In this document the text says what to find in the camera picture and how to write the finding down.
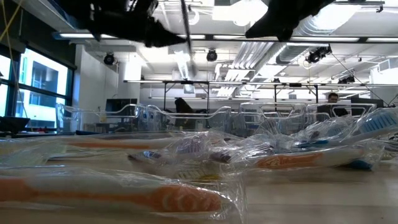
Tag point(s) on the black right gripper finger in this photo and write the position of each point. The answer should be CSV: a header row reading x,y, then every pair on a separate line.
x,y
264,29

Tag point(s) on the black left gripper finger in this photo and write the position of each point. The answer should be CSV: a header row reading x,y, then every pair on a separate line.
x,y
161,35

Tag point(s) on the long ceiling light strip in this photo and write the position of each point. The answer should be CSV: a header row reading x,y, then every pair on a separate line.
x,y
326,39
382,40
230,37
74,35

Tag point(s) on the black ceiling spotlight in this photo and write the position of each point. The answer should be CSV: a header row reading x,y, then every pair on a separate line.
x,y
211,55
317,54
346,79
109,59

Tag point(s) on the person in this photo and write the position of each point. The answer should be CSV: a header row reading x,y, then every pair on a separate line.
x,y
183,109
332,102

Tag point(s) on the black monitor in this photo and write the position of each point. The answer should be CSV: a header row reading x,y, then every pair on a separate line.
x,y
367,102
121,105

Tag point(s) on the clear plastic bin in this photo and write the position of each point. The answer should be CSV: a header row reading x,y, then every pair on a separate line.
x,y
342,110
93,119
192,118
273,115

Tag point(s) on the purple white wrapped toothbrush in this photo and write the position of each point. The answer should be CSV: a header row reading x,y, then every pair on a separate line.
x,y
221,157
189,145
146,154

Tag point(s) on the orange white wrapped toothbrush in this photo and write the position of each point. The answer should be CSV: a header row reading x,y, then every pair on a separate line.
x,y
183,199
109,145
289,160

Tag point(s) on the yellow white wrapped toothbrush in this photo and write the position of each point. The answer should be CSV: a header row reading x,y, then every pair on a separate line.
x,y
199,175

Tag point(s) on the silver ventilation duct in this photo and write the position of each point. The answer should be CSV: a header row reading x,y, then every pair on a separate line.
x,y
298,49

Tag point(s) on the window with dark frame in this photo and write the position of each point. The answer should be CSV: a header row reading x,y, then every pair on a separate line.
x,y
40,81

